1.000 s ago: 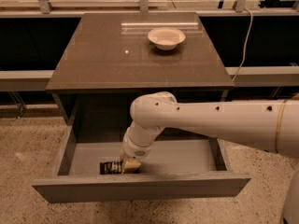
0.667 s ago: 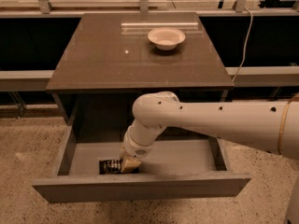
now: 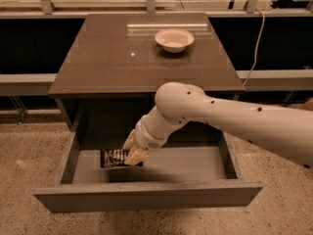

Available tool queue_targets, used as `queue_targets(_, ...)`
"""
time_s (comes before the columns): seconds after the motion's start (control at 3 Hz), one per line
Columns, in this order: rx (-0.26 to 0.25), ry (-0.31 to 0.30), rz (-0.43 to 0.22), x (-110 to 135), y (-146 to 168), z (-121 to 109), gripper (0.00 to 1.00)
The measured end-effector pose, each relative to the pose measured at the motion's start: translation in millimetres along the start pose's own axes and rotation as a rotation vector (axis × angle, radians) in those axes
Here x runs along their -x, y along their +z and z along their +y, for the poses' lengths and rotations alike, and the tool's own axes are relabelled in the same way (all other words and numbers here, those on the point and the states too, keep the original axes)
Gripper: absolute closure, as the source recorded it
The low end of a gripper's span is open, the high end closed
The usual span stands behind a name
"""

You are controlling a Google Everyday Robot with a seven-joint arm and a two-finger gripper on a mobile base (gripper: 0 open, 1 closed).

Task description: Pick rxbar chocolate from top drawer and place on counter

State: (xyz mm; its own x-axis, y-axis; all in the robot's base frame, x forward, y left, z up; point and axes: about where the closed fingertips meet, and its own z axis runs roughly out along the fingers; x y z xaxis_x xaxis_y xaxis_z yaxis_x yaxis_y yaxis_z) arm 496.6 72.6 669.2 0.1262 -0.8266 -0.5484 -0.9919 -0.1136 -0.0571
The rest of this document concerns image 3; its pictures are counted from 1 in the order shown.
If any black rxbar chocolate wrapper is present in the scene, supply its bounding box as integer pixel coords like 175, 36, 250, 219
100, 148, 145, 169

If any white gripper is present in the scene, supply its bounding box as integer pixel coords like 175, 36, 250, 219
123, 117, 166, 165

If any metal railing frame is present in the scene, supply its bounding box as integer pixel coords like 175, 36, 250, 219
0, 0, 313, 18

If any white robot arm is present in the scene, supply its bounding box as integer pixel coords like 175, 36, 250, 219
123, 82, 313, 167

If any grey cabinet with counter top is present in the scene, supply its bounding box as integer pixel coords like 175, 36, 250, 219
49, 13, 245, 127

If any open grey top drawer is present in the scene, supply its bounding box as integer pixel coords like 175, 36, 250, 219
32, 96, 264, 213

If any white paper bowl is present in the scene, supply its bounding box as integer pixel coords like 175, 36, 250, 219
155, 28, 195, 53

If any white cable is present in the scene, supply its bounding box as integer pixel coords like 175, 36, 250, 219
242, 7, 266, 86

